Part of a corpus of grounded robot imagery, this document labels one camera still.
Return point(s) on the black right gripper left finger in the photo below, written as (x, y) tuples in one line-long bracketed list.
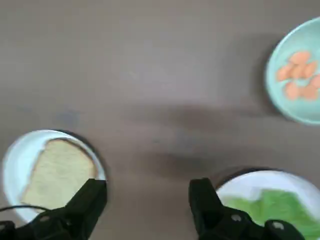
[(85, 200)]

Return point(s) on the pale pinkish round plate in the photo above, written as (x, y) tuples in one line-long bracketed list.
[(240, 185)]

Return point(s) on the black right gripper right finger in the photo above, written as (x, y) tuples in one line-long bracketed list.
[(207, 200)]

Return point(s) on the white round plate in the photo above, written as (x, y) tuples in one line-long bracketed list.
[(15, 162)]

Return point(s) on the mint green bowl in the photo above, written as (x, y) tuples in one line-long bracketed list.
[(282, 105)]

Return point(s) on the green lettuce leaf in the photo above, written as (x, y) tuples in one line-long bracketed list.
[(275, 207)]

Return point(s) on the brown crust bread slice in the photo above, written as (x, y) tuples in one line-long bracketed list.
[(60, 170)]

